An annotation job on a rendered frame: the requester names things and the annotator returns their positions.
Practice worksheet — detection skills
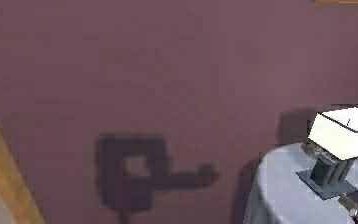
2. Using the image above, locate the round grey-blue side table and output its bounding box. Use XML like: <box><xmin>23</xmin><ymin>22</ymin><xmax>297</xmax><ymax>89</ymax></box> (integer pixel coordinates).
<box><xmin>242</xmin><ymin>142</ymin><xmax>358</xmax><ymax>224</ymax></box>

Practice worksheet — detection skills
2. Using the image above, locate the white shade table lamp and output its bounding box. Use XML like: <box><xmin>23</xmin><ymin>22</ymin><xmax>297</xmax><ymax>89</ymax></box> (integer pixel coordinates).
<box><xmin>295</xmin><ymin>106</ymin><xmax>358</xmax><ymax>201</ymax></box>

